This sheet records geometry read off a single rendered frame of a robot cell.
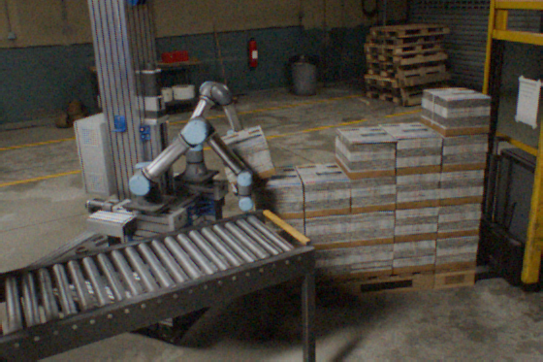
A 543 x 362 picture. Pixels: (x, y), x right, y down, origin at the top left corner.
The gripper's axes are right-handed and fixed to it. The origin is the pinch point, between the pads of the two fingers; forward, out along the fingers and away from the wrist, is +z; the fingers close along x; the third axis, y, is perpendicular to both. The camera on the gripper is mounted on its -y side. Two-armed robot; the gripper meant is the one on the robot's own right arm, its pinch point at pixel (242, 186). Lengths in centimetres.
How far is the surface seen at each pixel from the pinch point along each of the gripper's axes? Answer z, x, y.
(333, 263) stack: -6, -38, -68
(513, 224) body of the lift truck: 17, -172, -101
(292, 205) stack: -5.7, -24.8, -19.8
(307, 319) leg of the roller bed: -84, -12, -44
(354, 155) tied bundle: -6, -69, -2
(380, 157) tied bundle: -6, -85, -9
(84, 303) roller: -109, 69, 16
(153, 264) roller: -82, 45, 10
